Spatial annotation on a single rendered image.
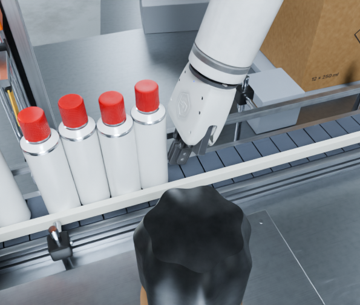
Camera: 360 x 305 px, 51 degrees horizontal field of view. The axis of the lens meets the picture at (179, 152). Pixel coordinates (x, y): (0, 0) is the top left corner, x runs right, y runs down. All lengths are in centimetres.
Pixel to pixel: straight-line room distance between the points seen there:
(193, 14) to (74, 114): 74
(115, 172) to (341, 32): 57
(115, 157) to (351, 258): 41
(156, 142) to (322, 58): 49
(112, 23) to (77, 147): 78
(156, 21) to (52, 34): 199
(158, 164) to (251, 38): 24
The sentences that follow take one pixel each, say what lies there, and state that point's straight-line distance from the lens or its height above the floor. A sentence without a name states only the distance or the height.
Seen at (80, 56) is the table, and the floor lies 83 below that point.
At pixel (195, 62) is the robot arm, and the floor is 112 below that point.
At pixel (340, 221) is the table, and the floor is 83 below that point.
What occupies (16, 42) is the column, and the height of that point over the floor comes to 112.
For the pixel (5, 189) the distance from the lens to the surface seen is 58.
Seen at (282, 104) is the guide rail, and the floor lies 96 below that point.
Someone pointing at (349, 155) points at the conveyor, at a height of 88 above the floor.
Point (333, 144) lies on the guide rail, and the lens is 73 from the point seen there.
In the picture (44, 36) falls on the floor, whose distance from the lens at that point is 309.
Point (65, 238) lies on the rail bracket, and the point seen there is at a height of 92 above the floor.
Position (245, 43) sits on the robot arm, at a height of 115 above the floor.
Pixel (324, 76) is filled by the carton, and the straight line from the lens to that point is 95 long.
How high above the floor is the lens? 138
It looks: 46 degrees down
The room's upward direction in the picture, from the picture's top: straight up
